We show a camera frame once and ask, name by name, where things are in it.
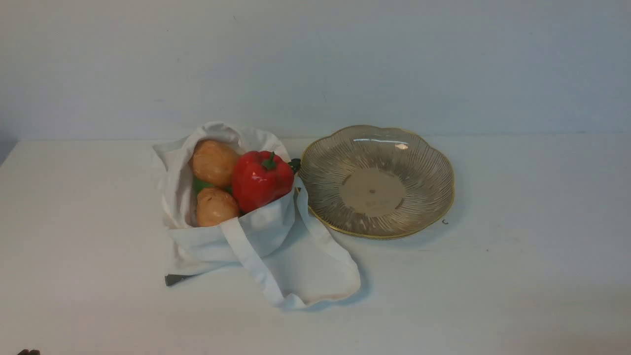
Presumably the lower brown potato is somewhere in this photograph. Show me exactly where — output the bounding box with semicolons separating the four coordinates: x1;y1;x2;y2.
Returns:
196;187;241;227

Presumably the green vegetable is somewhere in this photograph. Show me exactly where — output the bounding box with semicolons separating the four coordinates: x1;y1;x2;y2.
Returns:
192;176;232;196

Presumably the red bell pepper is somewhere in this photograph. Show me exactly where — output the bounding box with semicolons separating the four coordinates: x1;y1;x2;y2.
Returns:
231;151;295;214

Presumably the brown potato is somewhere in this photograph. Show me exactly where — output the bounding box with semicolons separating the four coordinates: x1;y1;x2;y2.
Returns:
196;187;241;227
190;140;241;188

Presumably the orange carrot with leaves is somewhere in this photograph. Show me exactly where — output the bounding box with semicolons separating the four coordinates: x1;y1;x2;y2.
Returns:
288;159;301;175

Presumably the gold-rimmed glass plate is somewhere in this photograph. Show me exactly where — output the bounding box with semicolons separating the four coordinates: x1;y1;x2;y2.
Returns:
298;124;456;240

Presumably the upper brown potato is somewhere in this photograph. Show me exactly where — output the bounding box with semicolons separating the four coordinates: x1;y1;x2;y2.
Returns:
190;140;241;188

